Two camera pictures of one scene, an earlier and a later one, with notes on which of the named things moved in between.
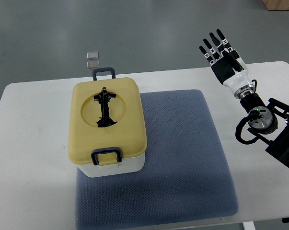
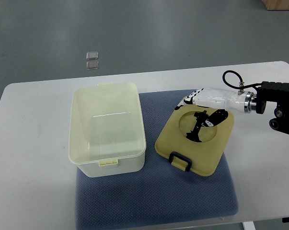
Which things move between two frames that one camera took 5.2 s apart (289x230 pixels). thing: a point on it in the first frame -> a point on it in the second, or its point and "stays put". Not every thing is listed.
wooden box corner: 281,5 stays put
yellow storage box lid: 128,134 -> 204,158
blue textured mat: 185,176 stays put
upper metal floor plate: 91,55 stays put
